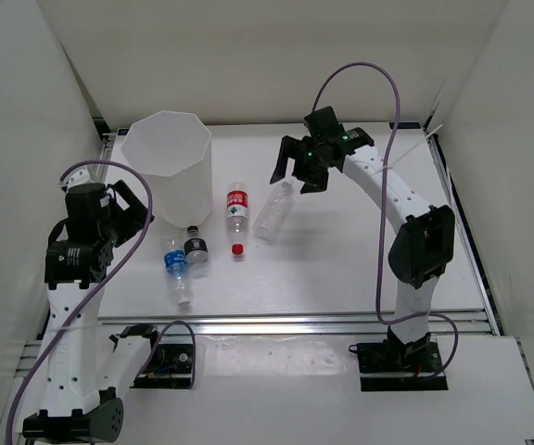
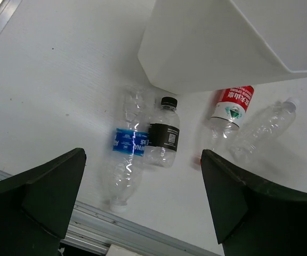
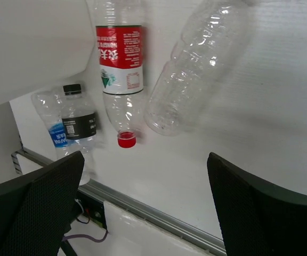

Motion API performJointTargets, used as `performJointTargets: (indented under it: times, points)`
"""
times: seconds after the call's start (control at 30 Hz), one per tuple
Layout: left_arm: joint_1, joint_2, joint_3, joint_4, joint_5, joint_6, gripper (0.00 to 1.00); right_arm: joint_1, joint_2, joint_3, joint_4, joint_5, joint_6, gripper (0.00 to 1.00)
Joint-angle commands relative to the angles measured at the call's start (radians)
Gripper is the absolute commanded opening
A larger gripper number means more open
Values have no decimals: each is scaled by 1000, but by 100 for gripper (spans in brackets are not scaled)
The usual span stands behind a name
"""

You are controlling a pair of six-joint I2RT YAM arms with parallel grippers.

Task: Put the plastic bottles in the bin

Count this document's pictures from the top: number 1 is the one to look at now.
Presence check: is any aluminium front rail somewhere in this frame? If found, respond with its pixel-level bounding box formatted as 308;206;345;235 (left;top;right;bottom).
99;310;500;336

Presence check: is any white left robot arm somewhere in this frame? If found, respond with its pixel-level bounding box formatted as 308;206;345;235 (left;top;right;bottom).
21;180;165;444

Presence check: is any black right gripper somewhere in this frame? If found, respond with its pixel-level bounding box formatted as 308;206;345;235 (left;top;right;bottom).
270;136;332;195

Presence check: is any black label bottle black cap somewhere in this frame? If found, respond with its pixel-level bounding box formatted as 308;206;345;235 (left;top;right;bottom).
184;225;209;264

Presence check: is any red label bottle red cap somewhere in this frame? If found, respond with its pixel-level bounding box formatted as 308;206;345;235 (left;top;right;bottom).
226;183;249;257

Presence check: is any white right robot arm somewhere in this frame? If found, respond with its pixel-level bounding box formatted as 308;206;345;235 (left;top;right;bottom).
271;107;455;371

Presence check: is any white octagonal plastic bin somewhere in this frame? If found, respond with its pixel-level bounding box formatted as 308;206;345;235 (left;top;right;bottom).
121;110;212;228

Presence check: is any clear bottle white blue cap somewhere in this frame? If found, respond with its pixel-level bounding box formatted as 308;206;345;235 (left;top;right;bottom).
252;181;294;244

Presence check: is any blue label clear bottle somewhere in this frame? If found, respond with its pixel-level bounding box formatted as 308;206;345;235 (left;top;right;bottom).
163;237;191;309

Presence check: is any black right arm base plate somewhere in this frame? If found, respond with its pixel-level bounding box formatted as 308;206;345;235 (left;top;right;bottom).
348;340;449;392

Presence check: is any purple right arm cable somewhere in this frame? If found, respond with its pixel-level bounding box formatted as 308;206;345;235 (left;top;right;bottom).
311;61;459;382

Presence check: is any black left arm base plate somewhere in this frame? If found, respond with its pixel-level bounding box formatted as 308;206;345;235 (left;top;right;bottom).
132;343;194;389

